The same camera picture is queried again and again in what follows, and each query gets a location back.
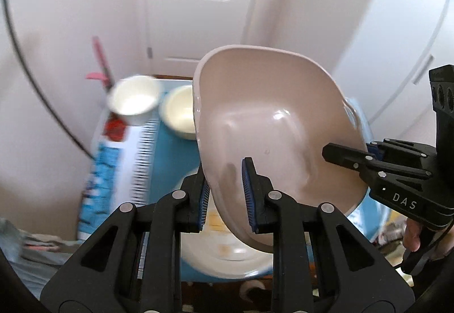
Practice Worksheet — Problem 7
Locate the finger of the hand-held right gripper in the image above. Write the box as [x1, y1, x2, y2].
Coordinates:
[322, 143, 433, 190]
[367, 138, 436, 169]

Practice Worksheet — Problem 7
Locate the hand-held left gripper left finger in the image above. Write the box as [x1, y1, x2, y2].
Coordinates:
[40, 171, 211, 313]

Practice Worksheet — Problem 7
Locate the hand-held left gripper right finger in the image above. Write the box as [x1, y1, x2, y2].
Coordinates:
[242, 157, 416, 313]

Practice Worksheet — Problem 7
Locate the white plate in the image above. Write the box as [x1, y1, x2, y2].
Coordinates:
[180, 164, 274, 279]

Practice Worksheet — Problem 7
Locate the beige plastic basin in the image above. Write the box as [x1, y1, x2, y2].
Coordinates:
[192, 44, 369, 253]

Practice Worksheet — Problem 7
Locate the person's right hand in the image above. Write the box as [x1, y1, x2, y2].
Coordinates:
[402, 218, 423, 253]

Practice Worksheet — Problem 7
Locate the teal tablecloth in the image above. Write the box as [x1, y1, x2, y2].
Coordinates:
[78, 77, 389, 280]

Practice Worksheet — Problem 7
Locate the cream bowl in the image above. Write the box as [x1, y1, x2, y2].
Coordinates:
[159, 85, 197, 141]

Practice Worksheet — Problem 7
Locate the tall white bowl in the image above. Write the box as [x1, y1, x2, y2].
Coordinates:
[106, 75, 164, 126]

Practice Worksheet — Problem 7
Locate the white wardrobe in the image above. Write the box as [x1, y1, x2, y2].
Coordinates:
[333, 0, 454, 143]

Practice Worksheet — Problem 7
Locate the pink mop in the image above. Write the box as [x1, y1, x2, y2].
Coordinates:
[86, 36, 114, 90]

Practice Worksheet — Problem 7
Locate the white door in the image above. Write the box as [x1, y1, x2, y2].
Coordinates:
[142, 0, 274, 78]

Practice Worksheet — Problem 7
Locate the grey blue cloth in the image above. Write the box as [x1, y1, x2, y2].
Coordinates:
[0, 217, 86, 300]

